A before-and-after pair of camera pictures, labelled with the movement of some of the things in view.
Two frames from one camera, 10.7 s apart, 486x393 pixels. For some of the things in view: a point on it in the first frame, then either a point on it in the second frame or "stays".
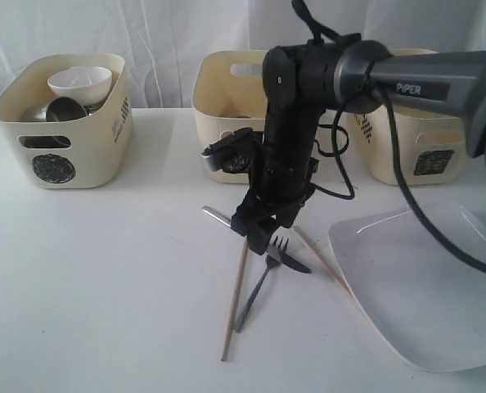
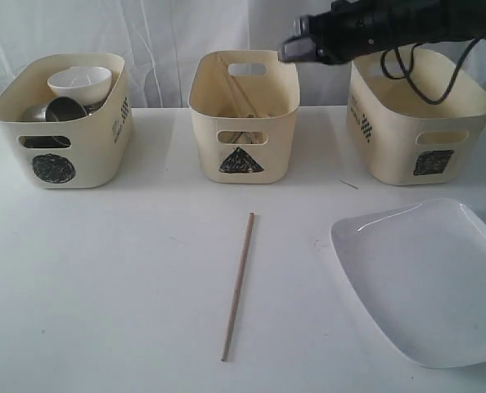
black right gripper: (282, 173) to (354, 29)
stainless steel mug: (57, 109) stays
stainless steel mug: (92, 108) stays
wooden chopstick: (360, 304) to (228, 73)
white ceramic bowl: (89, 84) stays
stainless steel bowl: (45, 142) stays
